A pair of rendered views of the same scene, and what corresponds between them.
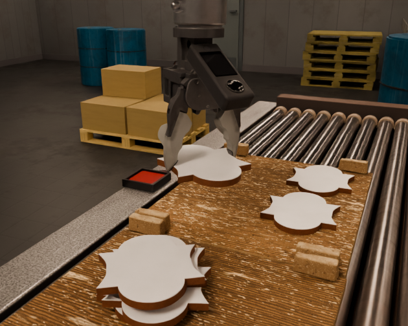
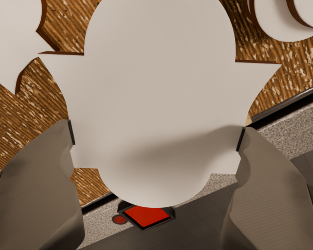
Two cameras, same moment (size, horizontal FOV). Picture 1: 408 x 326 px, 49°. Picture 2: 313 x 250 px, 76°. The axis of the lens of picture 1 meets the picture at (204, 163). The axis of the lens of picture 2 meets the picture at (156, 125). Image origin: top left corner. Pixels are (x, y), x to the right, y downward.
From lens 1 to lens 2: 0.61 m
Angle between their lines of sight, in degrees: 45
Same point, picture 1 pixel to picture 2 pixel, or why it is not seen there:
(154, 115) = not seen: outside the picture
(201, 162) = (169, 116)
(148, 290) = not seen: outside the picture
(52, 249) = (311, 130)
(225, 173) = (147, 24)
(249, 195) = (46, 119)
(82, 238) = (273, 137)
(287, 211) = (5, 29)
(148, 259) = not seen: outside the picture
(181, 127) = (276, 207)
